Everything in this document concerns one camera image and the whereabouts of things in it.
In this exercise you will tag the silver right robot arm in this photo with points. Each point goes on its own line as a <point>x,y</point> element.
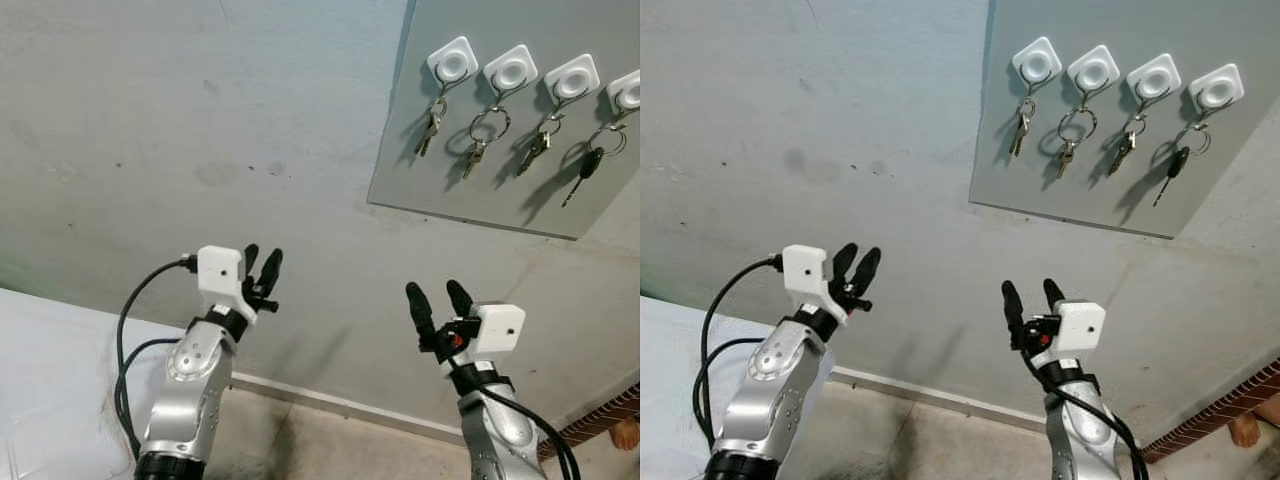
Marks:
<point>495,430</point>
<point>1085,435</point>

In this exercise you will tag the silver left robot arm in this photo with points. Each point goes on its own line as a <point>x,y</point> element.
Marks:
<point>770,380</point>
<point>190,380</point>

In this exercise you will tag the brick pattern strip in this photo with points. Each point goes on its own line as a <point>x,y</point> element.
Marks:
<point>590,425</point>
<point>1200,410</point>

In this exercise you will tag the silver key bunch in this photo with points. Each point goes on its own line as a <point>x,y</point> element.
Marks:
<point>430,130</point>
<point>1122,150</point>
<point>1020,130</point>
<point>535,150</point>

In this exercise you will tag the bare foot of person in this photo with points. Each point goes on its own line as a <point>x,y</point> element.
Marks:
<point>1248,430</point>
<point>626,435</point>

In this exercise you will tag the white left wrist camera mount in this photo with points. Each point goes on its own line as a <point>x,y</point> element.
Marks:
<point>805,268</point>
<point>220,270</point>

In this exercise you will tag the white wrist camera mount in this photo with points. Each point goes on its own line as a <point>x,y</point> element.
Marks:
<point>220,270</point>
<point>1082,325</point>
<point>500,325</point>
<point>805,268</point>

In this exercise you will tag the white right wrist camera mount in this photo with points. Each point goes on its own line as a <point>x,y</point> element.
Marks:
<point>500,325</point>
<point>1082,325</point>

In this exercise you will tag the grey metal wall board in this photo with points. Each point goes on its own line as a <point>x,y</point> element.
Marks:
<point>1080,190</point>
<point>480,190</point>

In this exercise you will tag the white square wall hook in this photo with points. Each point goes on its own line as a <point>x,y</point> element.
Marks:
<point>452,62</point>
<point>1216,88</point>
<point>1153,78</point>
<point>1093,69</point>
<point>628,92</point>
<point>572,78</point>
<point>511,70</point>
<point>1037,62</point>

